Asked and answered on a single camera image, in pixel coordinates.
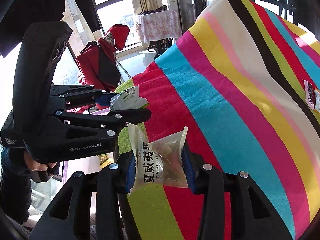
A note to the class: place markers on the floral cloth side table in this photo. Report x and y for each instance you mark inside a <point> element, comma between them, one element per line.
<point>158,26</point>

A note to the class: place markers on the red bag on chair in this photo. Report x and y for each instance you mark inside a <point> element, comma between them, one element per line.
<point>97,61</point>

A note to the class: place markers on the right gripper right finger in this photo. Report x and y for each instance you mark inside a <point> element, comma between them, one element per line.
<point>205,179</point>

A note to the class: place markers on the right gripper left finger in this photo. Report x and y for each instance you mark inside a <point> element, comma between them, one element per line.
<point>111,183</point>

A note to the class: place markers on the clear white text packet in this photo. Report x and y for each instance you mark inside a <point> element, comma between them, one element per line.
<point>158,162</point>

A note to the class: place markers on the left hand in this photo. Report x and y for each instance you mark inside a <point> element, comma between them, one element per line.
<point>35,166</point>

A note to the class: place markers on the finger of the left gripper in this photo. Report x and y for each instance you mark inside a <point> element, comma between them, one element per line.
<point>114,119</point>
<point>87,98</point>

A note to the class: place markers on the pink chocolate snack packet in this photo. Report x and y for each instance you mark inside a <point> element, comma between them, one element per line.
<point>309,94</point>

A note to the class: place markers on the colourful striped tablecloth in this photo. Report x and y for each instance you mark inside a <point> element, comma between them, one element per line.
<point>235,79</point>

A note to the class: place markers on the orange white nut packet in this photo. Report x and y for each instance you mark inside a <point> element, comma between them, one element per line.
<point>317,100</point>

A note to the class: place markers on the green white snack packet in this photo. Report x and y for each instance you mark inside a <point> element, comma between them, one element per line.
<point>128,99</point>

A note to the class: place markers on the black left sleeve forearm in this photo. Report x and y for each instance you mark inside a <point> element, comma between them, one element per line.
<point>15,185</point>

